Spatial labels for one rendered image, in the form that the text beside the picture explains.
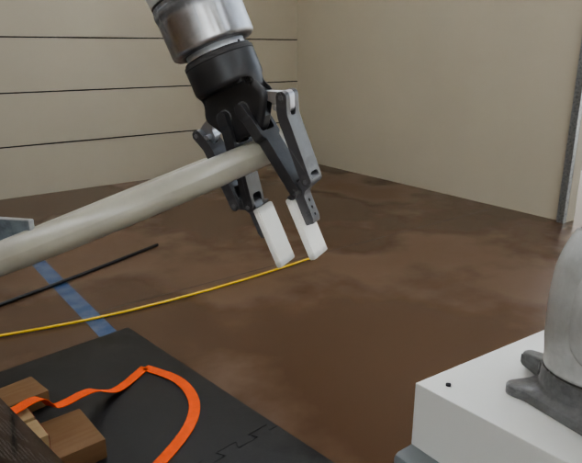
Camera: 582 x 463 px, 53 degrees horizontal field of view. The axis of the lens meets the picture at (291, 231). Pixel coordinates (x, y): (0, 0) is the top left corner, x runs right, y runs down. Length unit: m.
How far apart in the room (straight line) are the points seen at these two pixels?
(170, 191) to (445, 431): 0.57
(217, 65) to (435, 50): 5.53
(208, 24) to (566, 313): 0.58
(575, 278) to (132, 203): 0.57
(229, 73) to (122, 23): 5.96
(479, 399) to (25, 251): 0.65
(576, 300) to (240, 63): 0.52
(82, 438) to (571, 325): 1.79
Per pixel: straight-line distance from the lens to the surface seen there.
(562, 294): 0.87
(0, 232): 1.01
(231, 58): 0.60
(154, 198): 0.55
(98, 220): 0.55
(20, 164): 6.30
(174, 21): 0.61
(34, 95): 6.26
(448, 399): 0.91
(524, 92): 5.52
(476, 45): 5.80
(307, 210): 0.61
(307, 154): 0.60
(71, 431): 2.34
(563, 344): 0.88
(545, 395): 0.92
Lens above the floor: 1.40
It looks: 17 degrees down
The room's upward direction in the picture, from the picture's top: straight up
